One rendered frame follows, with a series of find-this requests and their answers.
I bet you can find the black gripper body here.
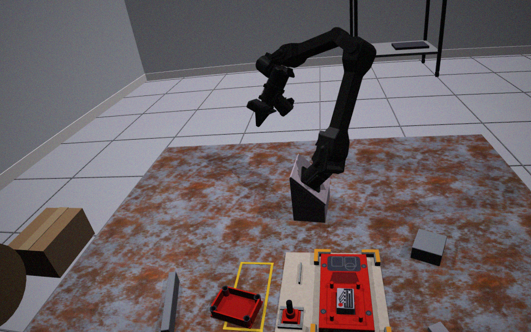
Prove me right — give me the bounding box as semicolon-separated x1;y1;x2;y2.
246;81;285;116

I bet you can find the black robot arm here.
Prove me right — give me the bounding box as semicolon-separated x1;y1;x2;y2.
256;27;377;193

